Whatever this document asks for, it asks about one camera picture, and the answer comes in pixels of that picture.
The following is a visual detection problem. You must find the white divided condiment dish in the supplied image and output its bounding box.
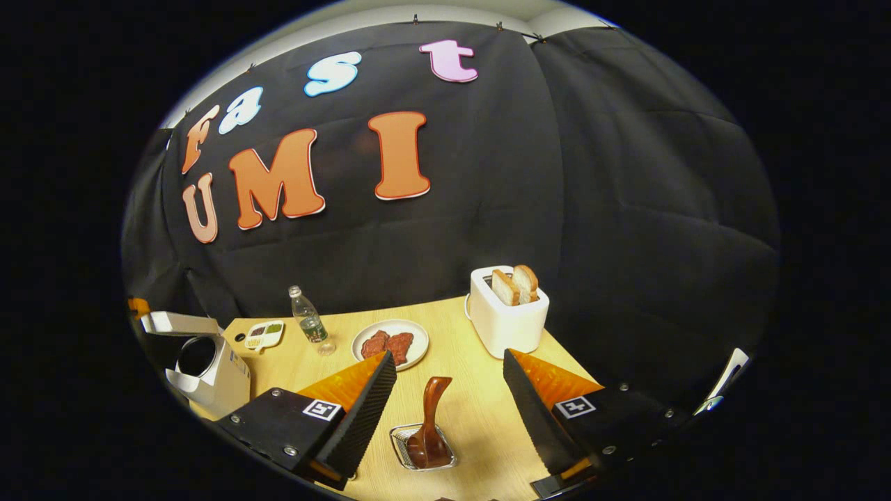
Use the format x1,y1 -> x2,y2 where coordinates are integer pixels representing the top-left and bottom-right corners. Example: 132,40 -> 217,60
244,320 -> 286,352

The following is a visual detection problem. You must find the white toaster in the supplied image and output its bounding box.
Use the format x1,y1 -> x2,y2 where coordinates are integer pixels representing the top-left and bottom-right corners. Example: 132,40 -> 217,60
464,266 -> 551,360

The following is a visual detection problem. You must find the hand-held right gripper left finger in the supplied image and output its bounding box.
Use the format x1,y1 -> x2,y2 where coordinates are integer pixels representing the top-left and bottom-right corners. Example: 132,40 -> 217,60
216,350 -> 399,491

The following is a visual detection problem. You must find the white round plate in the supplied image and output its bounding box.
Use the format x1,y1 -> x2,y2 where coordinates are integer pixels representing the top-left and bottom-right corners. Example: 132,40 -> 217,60
352,319 -> 430,372

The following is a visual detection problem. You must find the black backdrop cloth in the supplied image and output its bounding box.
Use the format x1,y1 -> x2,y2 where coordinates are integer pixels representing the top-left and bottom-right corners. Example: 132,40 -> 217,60
122,21 -> 780,418

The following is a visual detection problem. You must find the metal wire chopstick holder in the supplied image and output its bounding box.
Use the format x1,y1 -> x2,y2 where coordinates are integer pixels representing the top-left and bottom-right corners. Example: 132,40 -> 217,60
390,422 -> 458,472

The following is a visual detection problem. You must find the white rice cooker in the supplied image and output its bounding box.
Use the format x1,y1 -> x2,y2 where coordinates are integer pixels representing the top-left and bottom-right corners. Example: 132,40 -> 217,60
141,312 -> 251,420

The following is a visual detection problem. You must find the toasted bread slice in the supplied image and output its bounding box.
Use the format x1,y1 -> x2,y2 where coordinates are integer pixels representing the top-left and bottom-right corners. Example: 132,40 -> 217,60
491,269 -> 521,307
512,264 -> 540,303

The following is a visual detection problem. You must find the clear plastic water bottle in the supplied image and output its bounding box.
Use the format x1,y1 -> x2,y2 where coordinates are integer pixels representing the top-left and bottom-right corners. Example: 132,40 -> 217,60
289,285 -> 329,344

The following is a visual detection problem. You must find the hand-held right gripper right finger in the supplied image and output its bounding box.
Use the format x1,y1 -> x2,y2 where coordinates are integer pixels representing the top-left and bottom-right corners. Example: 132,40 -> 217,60
503,348 -> 697,499

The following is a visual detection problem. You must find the brown wooden spoon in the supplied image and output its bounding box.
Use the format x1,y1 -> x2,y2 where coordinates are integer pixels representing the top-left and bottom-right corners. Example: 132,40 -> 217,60
406,376 -> 453,468

